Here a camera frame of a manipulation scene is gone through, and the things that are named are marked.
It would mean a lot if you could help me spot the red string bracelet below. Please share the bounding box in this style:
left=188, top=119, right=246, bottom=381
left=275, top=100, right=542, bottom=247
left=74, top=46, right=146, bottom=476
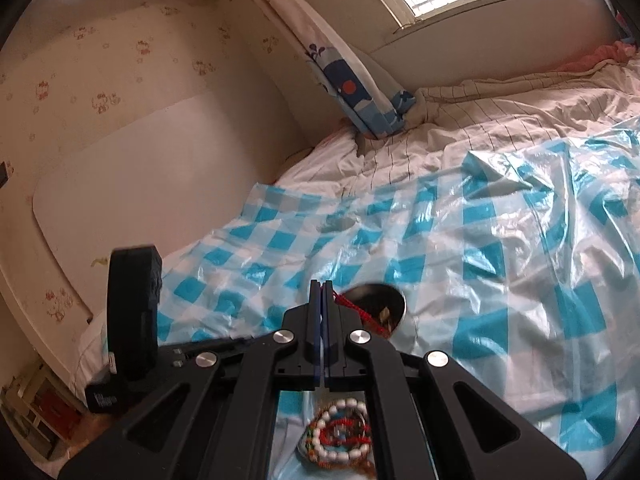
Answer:
left=333, top=290, right=392, bottom=337

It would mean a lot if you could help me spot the white bead bracelet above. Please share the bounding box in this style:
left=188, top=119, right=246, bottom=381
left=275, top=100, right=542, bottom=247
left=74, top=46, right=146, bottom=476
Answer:
left=311, top=398, right=372, bottom=465

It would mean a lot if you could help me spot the round metal tin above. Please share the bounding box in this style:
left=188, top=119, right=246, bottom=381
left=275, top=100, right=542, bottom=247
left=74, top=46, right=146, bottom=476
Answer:
left=343, top=283, right=407, bottom=338

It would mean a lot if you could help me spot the white bed headboard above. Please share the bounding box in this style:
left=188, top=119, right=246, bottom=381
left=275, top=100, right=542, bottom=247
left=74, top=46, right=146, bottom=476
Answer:
left=32, top=92, right=297, bottom=314

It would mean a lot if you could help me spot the blue white checkered plastic sheet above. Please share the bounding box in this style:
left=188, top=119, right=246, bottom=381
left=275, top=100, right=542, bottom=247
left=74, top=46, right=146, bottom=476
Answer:
left=102, top=116, right=640, bottom=480

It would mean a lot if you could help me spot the blue white patterned pillow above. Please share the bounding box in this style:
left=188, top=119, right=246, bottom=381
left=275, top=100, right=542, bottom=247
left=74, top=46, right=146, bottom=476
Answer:
left=253, top=0, right=416, bottom=139

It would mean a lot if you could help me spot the pink checkered blanket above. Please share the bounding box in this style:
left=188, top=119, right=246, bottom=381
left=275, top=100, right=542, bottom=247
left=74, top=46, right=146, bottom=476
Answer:
left=556, top=40, right=637, bottom=73

